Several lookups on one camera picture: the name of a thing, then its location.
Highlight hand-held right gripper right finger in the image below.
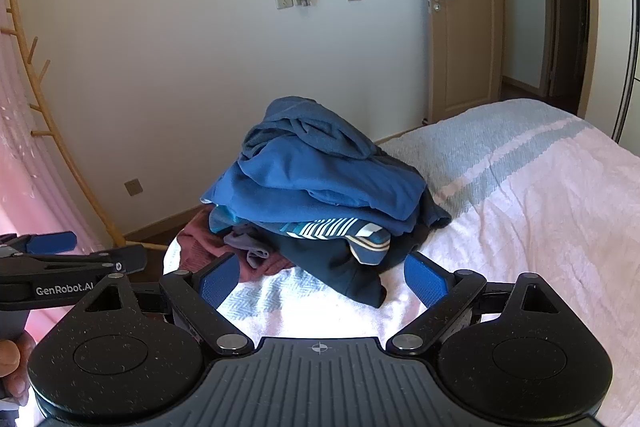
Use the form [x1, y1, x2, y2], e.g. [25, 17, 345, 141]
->
[386, 252, 576, 356]

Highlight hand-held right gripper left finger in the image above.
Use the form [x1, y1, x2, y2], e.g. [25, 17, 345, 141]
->
[75, 252, 256, 356]

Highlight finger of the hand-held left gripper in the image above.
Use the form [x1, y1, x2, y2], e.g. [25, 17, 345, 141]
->
[0, 245, 148, 277]
[0, 231, 77, 258]

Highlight dark navy pants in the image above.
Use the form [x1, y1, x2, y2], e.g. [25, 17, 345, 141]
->
[277, 189, 453, 309]

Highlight person's left hand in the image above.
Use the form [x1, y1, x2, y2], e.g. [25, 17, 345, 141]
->
[0, 339, 31, 406]

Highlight wooden coat rack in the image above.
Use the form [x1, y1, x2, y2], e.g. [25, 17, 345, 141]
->
[0, 0, 169, 254]

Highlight maroon garment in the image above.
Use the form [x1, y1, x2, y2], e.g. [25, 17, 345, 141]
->
[176, 208, 297, 284]

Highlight grey garment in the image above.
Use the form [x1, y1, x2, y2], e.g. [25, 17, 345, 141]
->
[222, 229, 275, 269]

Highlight teal white striped shirt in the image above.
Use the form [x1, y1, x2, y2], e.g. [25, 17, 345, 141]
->
[209, 206, 392, 267]

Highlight bed with pink sheet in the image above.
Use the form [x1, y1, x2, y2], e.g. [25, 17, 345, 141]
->
[164, 98, 640, 410]

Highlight blue fleece garment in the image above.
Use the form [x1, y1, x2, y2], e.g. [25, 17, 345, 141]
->
[200, 146, 453, 239]

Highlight blue knit sweater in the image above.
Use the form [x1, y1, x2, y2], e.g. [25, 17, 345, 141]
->
[241, 96, 382, 164]

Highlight wooden door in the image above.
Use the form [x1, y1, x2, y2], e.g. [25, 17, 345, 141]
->
[416, 0, 504, 124]

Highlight white wardrobe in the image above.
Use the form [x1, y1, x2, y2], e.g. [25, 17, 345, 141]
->
[611, 0, 640, 148]

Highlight wooden door frame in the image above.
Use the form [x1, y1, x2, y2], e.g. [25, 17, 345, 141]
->
[539, 0, 602, 118]

